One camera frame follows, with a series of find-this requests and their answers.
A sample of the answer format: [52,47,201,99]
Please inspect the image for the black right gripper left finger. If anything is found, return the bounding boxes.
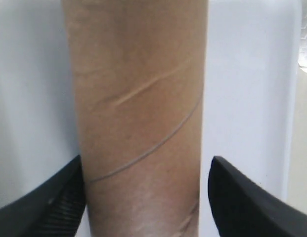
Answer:
[0,156,86,237]

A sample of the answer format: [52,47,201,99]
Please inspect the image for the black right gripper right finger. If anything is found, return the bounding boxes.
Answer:
[208,157,307,237]

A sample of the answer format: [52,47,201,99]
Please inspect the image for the white printed paper towel roll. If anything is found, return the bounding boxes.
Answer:
[298,0,307,73]

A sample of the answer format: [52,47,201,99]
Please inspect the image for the brown cardboard tube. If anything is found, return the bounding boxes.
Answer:
[62,0,208,237]

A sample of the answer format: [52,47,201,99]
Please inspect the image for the white rectangular plastic tray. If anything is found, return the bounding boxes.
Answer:
[0,0,302,237]

